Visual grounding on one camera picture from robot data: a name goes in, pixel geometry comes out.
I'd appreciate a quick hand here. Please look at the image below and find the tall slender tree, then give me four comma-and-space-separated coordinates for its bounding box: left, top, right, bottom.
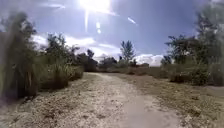
119, 39, 137, 64

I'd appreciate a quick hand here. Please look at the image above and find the dry grass strip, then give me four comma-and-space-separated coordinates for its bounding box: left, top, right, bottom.
96, 64, 174, 80

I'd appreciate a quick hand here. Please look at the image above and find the pale gravel dirt path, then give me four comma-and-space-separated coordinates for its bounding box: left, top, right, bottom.
0, 71, 183, 128

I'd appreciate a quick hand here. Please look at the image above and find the row of bushes and trees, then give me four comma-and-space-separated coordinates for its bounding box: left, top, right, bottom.
33, 32, 101, 91

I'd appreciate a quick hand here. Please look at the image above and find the dry grass verge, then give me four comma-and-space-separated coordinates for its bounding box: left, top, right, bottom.
109, 72, 224, 128

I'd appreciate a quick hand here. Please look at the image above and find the cluster of trees and bushes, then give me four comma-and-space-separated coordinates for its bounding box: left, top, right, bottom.
159, 3, 224, 87

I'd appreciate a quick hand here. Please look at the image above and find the tall reed grass clump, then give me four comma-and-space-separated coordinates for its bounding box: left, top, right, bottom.
0, 11, 43, 101

